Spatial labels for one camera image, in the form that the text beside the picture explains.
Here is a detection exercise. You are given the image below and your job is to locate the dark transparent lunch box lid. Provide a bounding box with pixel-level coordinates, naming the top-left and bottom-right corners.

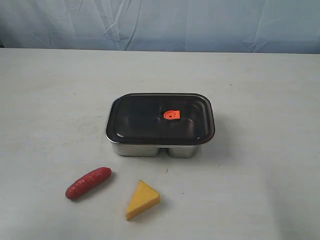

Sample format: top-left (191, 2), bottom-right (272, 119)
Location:
top-left (104, 92), bottom-right (216, 147)

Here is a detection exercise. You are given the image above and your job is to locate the yellow toy cheese wedge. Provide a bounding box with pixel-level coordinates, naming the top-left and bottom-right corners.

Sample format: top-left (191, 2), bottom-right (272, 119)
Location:
top-left (125, 180), bottom-right (161, 221)

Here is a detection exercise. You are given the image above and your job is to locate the red toy sausage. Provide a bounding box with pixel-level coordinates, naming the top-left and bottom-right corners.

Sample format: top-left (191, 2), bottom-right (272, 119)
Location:
top-left (65, 167), bottom-right (112, 201)

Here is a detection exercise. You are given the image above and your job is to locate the steel two-compartment lunch box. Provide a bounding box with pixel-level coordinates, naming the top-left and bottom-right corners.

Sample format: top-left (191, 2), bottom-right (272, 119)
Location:
top-left (104, 93), bottom-right (216, 159)

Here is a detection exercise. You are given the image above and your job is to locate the light blue backdrop cloth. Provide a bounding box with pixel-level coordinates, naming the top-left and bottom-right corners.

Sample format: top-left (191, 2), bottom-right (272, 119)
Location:
top-left (0, 0), bottom-right (320, 54)

